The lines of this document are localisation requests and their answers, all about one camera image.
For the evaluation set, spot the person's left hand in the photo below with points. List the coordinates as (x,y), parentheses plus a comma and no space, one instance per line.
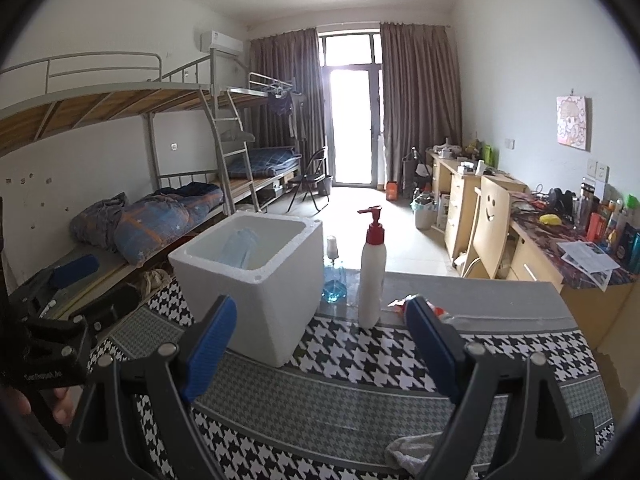
(55,405)

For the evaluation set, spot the white foam box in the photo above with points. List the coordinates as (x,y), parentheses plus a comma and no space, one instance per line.
(240,310)

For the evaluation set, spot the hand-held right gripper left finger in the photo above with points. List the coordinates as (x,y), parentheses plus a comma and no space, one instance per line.
(210,345)

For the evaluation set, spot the blue checked bedding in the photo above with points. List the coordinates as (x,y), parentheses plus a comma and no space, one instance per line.
(272,160)

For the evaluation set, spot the white bucket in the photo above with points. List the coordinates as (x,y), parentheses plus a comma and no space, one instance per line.
(425,212)

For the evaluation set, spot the white cloth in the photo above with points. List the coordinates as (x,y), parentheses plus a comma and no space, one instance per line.
(410,452)

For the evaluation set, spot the light blue cloth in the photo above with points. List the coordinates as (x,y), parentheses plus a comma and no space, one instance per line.
(240,250)

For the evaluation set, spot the black folding chair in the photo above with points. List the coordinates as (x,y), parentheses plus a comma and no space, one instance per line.
(305,179)

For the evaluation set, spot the white carton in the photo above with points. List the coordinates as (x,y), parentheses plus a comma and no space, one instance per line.
(443,214)

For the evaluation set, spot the hanging dark clothes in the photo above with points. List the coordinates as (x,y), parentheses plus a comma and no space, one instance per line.
(280,105)

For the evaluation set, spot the grey metal bunk bed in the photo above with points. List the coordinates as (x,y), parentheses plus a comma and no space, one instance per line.
(245,97)
(100,102)

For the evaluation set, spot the white wall switch panel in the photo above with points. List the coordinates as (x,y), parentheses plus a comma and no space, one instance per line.
(597,171)

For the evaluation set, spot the white pump bottle red top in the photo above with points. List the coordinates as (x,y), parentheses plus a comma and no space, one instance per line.
(371,285)

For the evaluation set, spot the pink wall poster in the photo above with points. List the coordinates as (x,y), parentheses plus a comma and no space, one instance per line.
(572,122)

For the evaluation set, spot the blue liquid bottle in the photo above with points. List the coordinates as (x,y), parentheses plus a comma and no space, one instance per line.
(334,285)

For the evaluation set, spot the yellow toy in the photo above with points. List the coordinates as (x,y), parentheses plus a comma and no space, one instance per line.
(550,220)

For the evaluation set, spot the brown curtain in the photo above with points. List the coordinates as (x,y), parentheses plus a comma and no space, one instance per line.
(305,55)
(420,110)

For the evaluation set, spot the black bin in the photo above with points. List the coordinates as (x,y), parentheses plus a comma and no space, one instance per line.
(327,185)

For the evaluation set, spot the wooden chair with smiley face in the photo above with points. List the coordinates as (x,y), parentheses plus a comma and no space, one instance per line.
(492,230)

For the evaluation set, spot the group of toiletry bottles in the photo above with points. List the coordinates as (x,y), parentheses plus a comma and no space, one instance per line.
(625,240)

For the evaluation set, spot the red snack packet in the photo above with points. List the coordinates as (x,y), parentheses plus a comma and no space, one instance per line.
(400,304)

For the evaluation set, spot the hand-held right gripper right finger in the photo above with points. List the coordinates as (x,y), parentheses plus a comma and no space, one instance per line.
(430,345)

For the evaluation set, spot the orange bag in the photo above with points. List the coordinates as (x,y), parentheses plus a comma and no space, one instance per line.
(391,190)

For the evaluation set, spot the long wooden desk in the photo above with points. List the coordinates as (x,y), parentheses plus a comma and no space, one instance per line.
(532,265)

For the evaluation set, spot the white air conditioner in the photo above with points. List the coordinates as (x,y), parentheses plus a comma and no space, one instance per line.
(220,41)

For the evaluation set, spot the houndstooth tablecloth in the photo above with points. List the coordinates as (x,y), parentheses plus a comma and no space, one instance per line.
(350,360)

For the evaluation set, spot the blue patterned quilt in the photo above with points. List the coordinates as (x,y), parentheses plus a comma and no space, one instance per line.
(150,225)

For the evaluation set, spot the beige cloth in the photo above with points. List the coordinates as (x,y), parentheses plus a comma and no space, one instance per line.
(154,280)

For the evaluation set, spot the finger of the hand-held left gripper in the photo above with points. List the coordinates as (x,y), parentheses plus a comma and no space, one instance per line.
(75,267)
(107,305)

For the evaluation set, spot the glass balcony door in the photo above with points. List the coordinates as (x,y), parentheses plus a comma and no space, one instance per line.
(350,125)

